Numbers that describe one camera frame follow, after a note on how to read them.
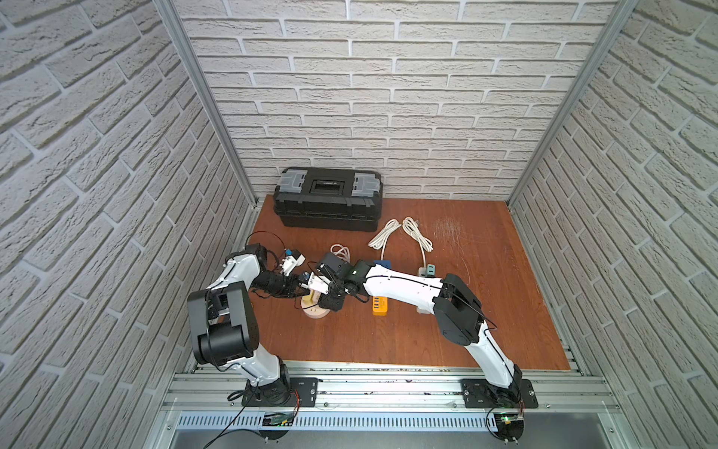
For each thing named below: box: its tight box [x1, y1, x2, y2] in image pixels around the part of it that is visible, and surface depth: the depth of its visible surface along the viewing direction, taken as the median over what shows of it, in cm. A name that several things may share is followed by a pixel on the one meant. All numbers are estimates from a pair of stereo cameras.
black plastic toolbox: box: [272, 166, 384, 233], surface depth 102 cm
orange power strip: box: [372, 295, 388, 318], surface depth 89 cm
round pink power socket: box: [301, 289, 331, 319], surface depth 87 cm
